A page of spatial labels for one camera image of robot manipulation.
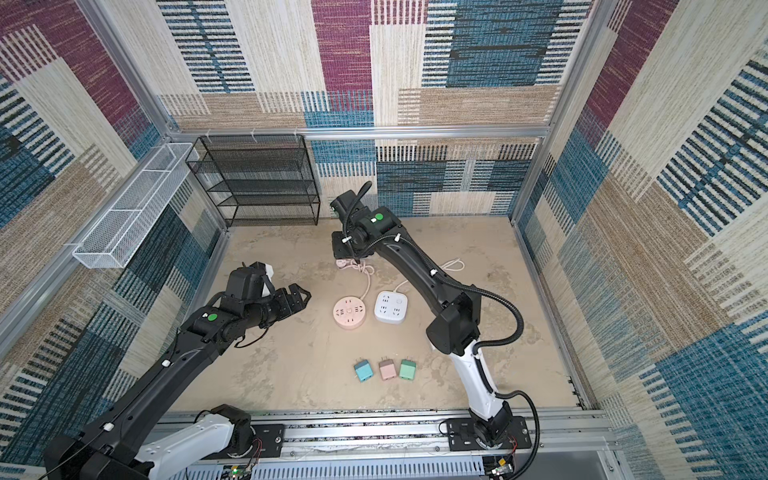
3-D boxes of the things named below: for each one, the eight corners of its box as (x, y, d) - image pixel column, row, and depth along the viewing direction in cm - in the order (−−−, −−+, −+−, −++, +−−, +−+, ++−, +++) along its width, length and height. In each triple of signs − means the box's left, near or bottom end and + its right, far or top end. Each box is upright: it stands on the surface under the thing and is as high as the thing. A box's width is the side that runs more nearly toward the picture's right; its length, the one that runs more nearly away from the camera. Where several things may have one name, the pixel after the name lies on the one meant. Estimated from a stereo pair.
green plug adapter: (398, 377, 85) (398, 375, 83) (400, 360, 88) (400, 357, 86) (414, 380, 84) (415, 377, 82) (416, 363, 87) (417, 360, 85)
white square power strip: (374, 324, 94) (373, 320, 92) (375, 294, 101) (374, 290, 99) (408, 324, 94) (408, 320, 92) (406, 294, 101) (407, 290, 99)
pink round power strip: (332, 329, 93) (331, 325, 91) (336, 299, 100) (335, 295, 98) (364, 329, 93) (364, 325, 91) (366, 299, 100) (365, 295, 98)
